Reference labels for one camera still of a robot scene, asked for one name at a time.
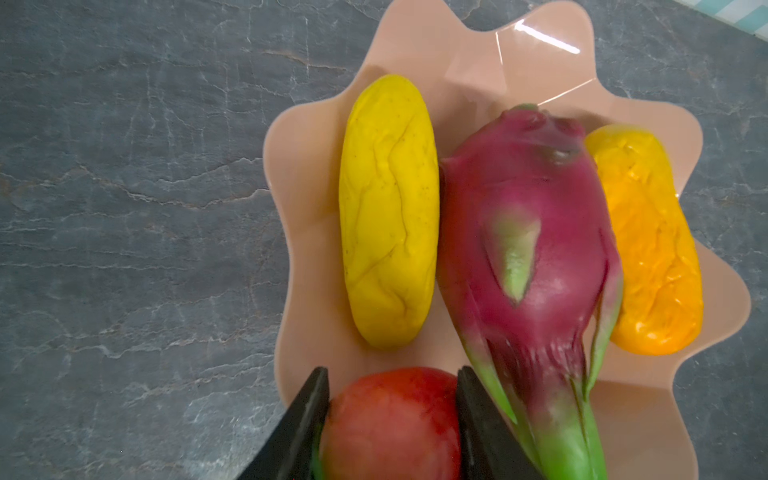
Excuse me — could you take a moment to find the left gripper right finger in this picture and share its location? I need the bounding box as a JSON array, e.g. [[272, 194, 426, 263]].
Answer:
[[456, 366, 543, 480]]

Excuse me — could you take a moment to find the red fake strawberry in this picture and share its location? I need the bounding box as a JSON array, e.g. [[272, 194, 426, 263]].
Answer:
[[317, 367, 461, 479]]

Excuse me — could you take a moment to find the orange yellow fake mango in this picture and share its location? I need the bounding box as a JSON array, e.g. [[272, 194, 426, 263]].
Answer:
[[585, 124, 703, 356]]

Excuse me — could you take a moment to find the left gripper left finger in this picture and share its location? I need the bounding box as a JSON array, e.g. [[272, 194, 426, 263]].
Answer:
[[236, 367, 329, 480]]

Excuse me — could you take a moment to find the pink fake dragon fruit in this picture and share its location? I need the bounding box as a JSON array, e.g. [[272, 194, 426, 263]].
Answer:
[[436, 104, 623, 479]]

